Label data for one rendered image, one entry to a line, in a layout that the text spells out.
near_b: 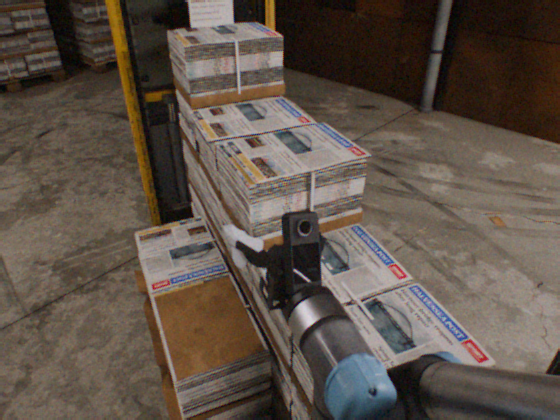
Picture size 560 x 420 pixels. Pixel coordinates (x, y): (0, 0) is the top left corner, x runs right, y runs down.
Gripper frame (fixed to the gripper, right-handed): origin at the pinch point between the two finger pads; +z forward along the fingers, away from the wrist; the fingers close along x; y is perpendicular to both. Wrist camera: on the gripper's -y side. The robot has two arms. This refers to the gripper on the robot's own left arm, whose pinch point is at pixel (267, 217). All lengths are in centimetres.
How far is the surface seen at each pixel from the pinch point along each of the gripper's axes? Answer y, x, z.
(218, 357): 64, 1, 24
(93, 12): 56, -30, 545
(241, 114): 14, 21, 86
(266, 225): 29, 16, 38
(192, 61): -1, 6, 99
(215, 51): -4, 14, 99
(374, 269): 35, 43, 21
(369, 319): 36.7, 32.6, 5.1
